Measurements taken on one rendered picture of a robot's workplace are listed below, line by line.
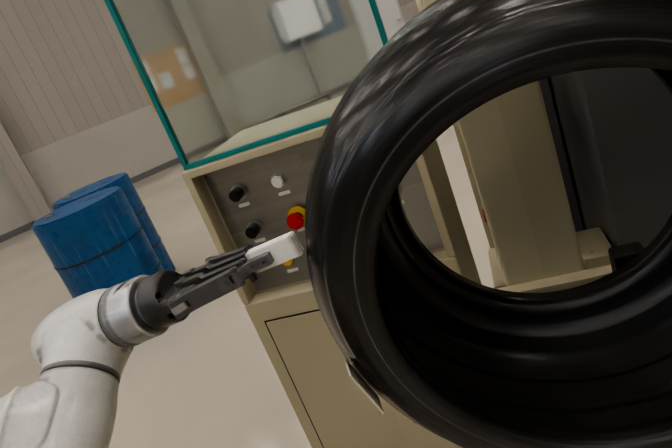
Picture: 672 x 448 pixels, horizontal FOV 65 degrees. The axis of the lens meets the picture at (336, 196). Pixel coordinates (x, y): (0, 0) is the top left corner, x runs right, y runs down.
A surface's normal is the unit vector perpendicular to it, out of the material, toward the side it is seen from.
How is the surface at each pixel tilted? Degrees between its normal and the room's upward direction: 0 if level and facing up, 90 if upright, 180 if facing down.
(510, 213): 90
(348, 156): 58
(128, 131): 90
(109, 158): 90
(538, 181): 90
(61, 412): 45
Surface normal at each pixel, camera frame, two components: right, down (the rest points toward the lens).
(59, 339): -0.37, -0.54
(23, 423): 0.21, -0.58
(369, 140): -0.33, 0.26
